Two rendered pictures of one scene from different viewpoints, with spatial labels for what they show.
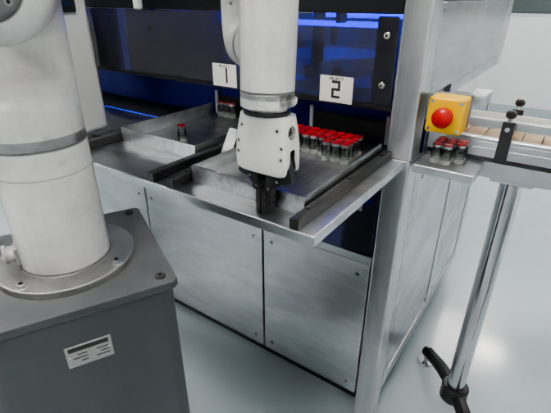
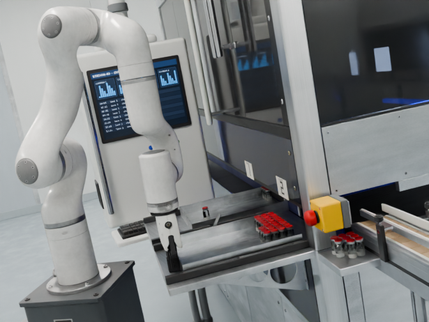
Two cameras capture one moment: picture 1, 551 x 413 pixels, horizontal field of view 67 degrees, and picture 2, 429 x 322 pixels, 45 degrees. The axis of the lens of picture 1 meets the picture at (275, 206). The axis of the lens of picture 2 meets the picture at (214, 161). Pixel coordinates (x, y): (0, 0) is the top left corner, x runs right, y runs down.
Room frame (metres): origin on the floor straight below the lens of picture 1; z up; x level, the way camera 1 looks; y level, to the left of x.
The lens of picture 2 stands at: (-0.22, -1.04, 1.41)
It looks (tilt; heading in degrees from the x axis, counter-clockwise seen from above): 10 degrees down; 44
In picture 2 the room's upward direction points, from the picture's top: 11 degrees counter-clockwise
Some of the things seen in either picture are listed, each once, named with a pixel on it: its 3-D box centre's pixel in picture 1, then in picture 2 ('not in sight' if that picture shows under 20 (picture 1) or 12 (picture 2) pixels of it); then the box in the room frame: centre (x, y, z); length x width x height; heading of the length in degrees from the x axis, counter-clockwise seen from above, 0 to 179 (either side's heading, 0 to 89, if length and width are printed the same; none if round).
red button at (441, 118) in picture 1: (442, 117); (312, 217); (0.83, -0.34, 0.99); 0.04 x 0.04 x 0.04; 55
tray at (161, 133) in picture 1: (205, 126); (231, 208); (1.10, 0.19, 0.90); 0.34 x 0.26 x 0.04; 145
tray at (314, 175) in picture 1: (293, 161); (232, 241); (0.84, -0.04, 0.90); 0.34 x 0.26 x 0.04; 146
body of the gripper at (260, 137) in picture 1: (266, 138); (166, 226); (0.65, 0.01, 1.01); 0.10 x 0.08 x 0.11; 56
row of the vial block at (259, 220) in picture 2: (318, 144); (266, 229); (0.93, -0.10, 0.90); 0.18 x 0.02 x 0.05; 56
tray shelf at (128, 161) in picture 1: (238, 155); (225, 232); (0.95, 0.09, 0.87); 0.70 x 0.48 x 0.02; 55
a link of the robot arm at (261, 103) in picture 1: (268, 99); (163, 204); (0.65, 0.01, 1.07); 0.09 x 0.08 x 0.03; 56
